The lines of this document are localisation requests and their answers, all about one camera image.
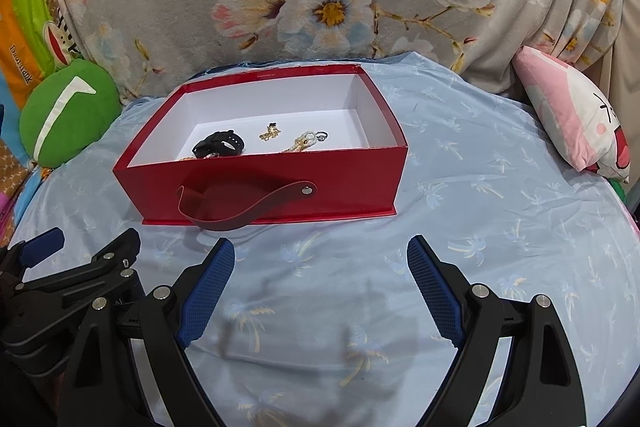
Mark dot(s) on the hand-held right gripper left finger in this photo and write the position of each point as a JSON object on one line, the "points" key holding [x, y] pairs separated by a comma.
{"points": [[210, 292]]}

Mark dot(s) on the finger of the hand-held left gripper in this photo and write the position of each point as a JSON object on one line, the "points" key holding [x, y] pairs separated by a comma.
{"points": [[45, 244], [117, 249]]}

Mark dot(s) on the pink and white pillow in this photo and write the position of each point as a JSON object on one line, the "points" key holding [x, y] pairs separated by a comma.
{"points": [[565, 117]]}

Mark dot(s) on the light blue bed sheet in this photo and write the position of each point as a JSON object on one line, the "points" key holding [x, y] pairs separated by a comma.
{"points": [[500, 217]]}

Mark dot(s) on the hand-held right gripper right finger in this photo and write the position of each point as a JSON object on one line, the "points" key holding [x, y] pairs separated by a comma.
{"points": [[435, 292]]}

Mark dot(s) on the green round pillow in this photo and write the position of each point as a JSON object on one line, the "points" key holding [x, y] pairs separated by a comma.
{"points": [[70, 117]]}

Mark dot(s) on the colourful printed mat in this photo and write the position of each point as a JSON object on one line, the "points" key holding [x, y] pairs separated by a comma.
{"points": [[25, 37]]}

